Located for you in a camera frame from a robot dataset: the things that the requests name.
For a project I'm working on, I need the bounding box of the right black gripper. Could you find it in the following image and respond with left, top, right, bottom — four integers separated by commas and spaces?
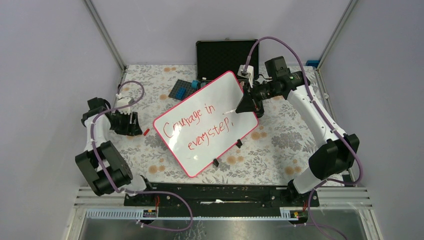
235, 79, 281, 114

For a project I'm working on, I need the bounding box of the white red marker pen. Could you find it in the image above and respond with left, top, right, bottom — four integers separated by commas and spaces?
222, 109, 236, 115

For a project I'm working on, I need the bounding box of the pink framed whiteboard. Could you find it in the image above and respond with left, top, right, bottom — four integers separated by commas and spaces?
153, 71, 259, 178

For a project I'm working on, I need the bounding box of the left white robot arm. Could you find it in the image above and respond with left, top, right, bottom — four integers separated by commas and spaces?
75, 97, 143, 196

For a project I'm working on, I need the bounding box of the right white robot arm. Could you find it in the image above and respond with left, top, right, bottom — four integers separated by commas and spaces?
234, 56, 360, 206

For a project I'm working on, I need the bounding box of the black whiteboard clip upper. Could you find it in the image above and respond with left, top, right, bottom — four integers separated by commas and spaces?
235, 139, 243, 149

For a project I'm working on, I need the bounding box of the black whiteboard clip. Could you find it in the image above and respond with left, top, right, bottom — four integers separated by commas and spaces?
235, 139, 243, 149
213, 158, 220, 167

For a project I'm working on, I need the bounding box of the black whiteboard clip lower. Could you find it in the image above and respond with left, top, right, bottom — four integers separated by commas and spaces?
213, 158, 220, 167

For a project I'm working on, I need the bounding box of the light blue round brick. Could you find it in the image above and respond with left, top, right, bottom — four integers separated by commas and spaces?
191, 80, 204, 91

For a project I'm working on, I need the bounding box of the black poker chip case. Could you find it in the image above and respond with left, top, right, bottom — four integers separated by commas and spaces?
195, 39, 257, 82

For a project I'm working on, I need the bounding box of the blue lego brick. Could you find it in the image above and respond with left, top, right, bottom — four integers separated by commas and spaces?
175, 87, 187, 101

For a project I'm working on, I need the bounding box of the dark grey lego baseplate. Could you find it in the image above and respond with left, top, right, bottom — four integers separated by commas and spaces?
168, 79, 196, 101

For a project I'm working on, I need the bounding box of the blue box in corner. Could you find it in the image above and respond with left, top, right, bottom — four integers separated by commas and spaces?
305, 60, 320, 68

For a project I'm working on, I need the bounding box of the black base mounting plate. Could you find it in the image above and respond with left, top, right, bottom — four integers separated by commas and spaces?
124, 182, 320, 213

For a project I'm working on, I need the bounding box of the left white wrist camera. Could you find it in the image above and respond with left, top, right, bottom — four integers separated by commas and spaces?
115, 93, 135, 115

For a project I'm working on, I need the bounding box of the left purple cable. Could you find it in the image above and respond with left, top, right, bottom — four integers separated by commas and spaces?
90, 80, 194, 233

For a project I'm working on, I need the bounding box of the purple cable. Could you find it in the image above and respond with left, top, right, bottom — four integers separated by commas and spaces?
90, 80, 194, 233
242, 36, 365, 239

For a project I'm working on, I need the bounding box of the white slotted cable duct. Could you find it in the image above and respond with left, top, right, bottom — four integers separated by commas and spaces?
85, 207, 298, 221

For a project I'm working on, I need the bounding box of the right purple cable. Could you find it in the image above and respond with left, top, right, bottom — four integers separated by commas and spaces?
242, 36, 365, 239

